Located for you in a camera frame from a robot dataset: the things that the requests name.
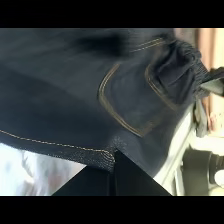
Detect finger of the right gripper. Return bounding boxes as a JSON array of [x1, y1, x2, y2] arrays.
[[199, 66, 224, 98]]

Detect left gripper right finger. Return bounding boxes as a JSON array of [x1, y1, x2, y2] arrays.
[[113, 149, 173, 197]]

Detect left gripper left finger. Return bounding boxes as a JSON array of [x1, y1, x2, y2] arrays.
[[51, 150, 116, 197]]

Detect dark blue jeans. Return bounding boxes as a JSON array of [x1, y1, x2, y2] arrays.
[[0, 28, 212, 178]]

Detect silver frame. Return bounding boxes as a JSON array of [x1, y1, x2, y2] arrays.
[[153, 101, 224, 197]]

